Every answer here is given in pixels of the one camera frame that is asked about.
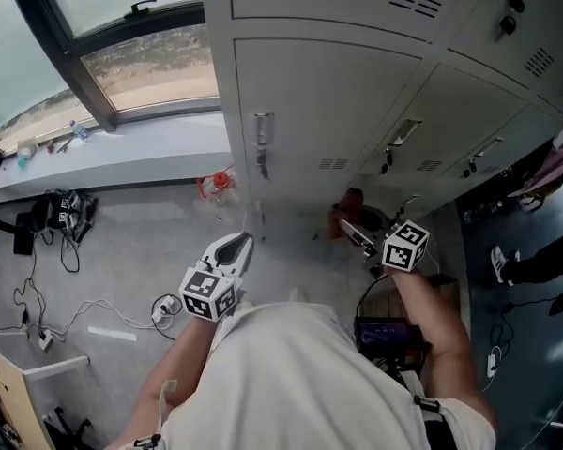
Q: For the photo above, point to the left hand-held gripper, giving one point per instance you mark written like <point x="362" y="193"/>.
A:
<point x="206" y="293"/>

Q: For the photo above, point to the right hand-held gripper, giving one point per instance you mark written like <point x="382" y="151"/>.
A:
<point x="406" y="246"/>

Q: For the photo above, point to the grey metal locker door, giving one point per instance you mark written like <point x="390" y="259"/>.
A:
<point x="309" y="101"/>
<point x="291" y="209"/>

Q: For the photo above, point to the person's left forearm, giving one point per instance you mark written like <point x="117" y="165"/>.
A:
<point x="169" y="364"/>

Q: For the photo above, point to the person's right forearm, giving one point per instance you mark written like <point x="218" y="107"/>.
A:
<point x="441" y="326"/>

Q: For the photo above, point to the grey metal locker cabinet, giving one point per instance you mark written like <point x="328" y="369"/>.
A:
<point x="474" y="110"/>

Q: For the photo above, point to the clear jug with red cap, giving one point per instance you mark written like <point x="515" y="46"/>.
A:
<point x="220" y="178"/>

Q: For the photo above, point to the white power strip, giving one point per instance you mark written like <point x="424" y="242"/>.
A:
<point x="165" y="308"/>
<point x="44" y="340"/>

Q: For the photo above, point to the black device with screen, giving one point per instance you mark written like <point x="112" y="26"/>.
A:
<point x="384" y="333"/>

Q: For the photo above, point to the person's white shirt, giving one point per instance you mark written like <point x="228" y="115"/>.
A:
<point x="286" y="382"/>

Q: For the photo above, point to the white window sill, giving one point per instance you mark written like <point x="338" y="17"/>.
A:
<point x="136" y="143"/>

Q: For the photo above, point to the white tape strip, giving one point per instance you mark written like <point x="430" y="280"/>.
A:
<point x="111" y="333"/>

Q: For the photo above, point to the black equipment pile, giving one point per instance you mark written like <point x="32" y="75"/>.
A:
<point x="61" y="214"/>

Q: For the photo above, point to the pink garment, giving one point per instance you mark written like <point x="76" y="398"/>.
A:
<point x="551" y="167"/>

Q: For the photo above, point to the black framed window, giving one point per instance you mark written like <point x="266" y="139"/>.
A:
<point x="155" y="73"/>

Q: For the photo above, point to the small clear water bottle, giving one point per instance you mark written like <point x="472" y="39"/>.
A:
<point x="79" y="130"/>

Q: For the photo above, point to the pliers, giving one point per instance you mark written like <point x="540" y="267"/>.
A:
<point x="65" y="144"/>

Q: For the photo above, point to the small teal object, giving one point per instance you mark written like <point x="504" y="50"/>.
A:
<point x="22" y="162"/>

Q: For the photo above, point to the small white container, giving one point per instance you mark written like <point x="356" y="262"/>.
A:
<point x="27" y="147"/>

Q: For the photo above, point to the black chair base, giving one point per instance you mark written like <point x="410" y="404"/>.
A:
<point x="68" y="431"/>

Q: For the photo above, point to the light wooden desk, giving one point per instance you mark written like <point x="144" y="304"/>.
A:
<point x="9" y="392"/>

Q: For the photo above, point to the white table frame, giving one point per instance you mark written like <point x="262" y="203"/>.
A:
<point x="56" y="366"/>

